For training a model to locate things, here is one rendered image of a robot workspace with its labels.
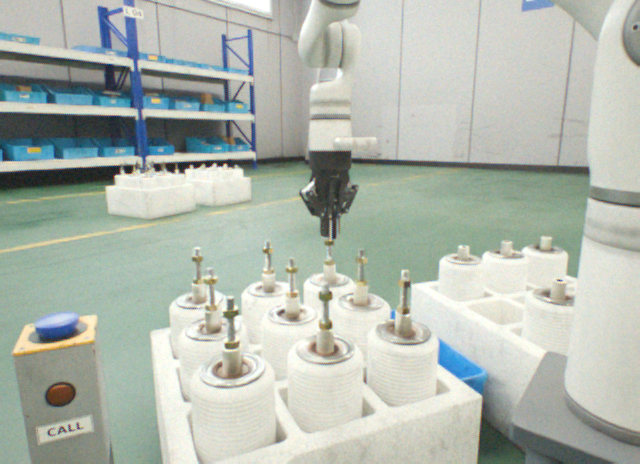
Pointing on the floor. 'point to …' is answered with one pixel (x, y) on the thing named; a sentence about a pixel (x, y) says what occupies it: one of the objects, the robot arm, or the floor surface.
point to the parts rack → (13, 51)
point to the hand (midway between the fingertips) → (330, 228)
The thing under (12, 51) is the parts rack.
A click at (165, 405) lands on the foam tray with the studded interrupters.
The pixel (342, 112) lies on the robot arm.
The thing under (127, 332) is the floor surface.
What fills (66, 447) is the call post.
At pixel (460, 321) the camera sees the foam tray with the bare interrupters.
